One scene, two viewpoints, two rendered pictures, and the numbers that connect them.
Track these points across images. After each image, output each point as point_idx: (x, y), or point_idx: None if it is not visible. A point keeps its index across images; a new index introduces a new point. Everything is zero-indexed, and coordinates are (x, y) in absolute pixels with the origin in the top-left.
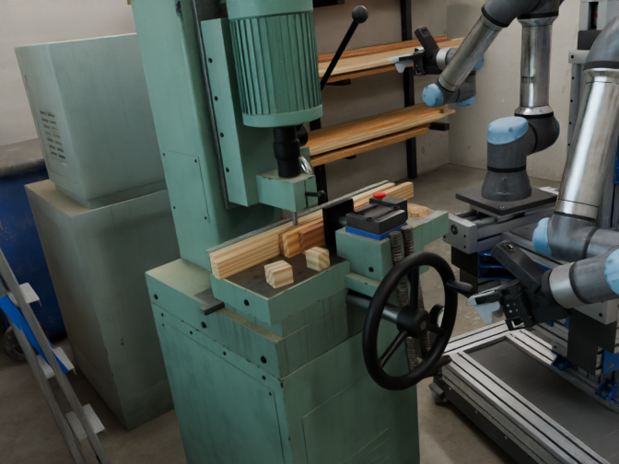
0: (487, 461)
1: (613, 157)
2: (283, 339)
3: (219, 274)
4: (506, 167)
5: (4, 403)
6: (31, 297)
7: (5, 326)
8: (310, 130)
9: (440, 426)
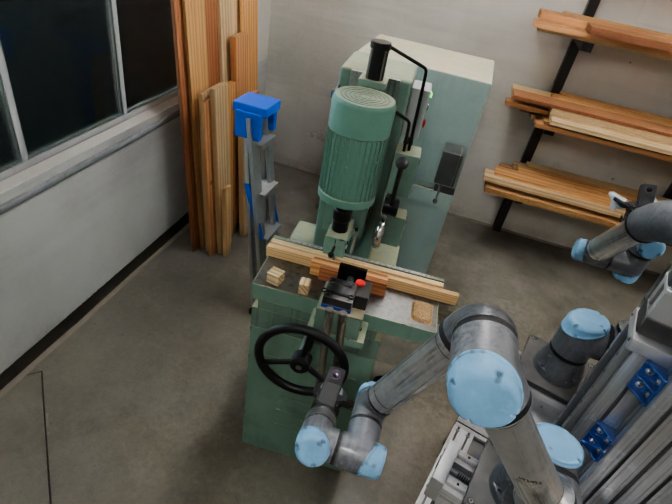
0: (409, 501)
1: (592, 421)
2: (257, 308)
3: (266, 252)
4: (555, 349)
5: (289, 229)
6: (264, 192)
7: None
8: (663, 195)
9: (422, 457)
